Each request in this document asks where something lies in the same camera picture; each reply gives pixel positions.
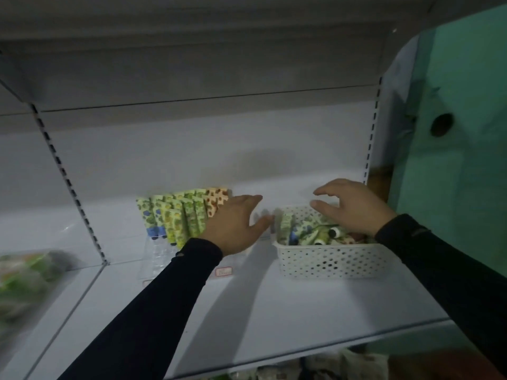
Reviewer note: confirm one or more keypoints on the person's left hand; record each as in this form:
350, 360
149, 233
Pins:
233, 229

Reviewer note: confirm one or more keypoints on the person's right hand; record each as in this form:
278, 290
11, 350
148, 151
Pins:
360, 209

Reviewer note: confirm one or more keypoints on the tube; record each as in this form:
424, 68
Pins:
191, 219

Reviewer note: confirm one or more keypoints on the white perforated basket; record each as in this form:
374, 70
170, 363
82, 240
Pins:
328, 261

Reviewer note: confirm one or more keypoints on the clear acrylic display rack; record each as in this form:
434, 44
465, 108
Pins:
158, 257

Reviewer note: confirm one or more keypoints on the white store shelf unit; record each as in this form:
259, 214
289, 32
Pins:
198, 154

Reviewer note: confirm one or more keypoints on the row of cream tubes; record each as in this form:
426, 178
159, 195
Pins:
144, 217

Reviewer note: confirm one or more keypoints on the person's right forearm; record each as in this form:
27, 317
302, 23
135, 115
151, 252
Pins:
455, 280

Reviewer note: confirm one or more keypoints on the group of white green pouches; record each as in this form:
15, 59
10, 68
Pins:
336, 368

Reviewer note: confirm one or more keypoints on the clear bag of green sweets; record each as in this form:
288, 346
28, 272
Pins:
23, 284

